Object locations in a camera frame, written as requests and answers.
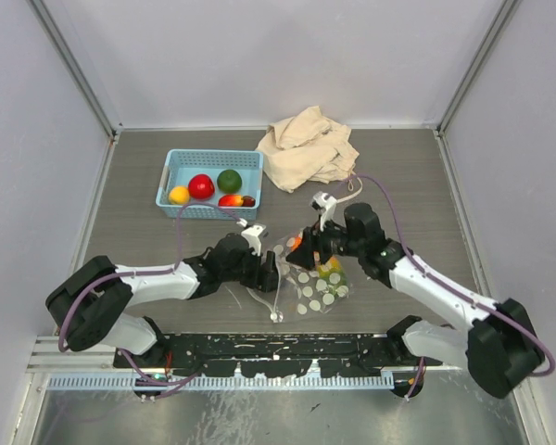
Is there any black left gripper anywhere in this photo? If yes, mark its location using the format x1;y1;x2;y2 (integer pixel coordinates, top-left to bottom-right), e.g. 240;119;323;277
221;246;282;292

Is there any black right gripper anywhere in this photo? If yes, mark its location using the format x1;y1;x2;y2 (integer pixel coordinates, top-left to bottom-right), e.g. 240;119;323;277
285;212;364;271

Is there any clear zip top bag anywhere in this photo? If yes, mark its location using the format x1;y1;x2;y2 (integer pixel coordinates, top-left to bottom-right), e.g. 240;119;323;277
247;232;352;324

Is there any fake dark purple plum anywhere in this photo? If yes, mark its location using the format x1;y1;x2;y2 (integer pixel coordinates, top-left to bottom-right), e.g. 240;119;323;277
241;196;256;208

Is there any fake red pear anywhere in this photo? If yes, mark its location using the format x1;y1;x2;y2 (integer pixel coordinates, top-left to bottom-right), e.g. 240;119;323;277
218;194;243;207

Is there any fake yellow lemon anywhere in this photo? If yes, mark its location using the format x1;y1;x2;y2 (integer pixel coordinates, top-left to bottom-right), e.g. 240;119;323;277
217;169;243;194

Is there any fake red pomegranate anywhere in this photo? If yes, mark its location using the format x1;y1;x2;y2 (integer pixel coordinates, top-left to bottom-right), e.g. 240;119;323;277
187;173;215;200

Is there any fake yellow peach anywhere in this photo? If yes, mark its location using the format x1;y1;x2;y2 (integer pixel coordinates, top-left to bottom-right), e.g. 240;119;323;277
168;186;191;206

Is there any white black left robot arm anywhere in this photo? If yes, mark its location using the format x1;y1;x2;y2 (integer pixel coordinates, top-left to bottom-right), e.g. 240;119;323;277
45;232;279;367

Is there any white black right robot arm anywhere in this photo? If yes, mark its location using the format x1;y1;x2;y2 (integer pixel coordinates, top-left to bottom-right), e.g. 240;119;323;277
286;193;550;399

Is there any fake green orange mango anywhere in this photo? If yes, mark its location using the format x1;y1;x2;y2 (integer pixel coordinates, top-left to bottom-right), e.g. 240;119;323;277
315;257;348;292

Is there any light blue perforated basket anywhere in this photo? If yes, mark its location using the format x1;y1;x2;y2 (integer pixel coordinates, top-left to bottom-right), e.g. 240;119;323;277
156;149;263;221

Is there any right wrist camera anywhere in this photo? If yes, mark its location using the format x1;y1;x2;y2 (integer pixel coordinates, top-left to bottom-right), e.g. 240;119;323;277
311;191;337;232

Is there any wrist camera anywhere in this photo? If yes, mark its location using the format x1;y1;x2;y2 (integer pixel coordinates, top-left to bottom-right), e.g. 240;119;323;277
311;191;337;232
241;223;267;257

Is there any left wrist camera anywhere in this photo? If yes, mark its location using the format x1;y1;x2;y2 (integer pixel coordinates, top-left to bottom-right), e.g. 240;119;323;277
241;223;267;257

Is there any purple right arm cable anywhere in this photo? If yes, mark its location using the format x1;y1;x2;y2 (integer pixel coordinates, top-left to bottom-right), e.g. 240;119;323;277
331;173;556;376

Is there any beige drawstring cloth bag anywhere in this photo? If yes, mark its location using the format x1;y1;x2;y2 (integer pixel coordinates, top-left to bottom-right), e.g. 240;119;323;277
256;106;363;202

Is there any light blue cable duct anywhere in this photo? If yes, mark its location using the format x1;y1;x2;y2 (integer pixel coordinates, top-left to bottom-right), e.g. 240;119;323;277
46;371;395;391

